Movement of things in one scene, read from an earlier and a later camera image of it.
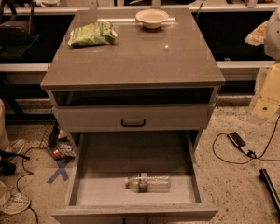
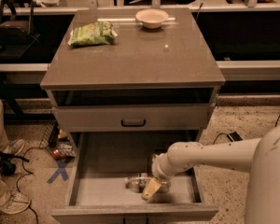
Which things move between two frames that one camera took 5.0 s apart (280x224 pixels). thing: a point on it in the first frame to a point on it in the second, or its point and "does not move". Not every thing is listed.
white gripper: x=277 y=35 to x=158 y=168
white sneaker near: x=14 y=203 does not move
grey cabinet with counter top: x=148 y=80 does not move
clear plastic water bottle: x=148 y=183 does not move
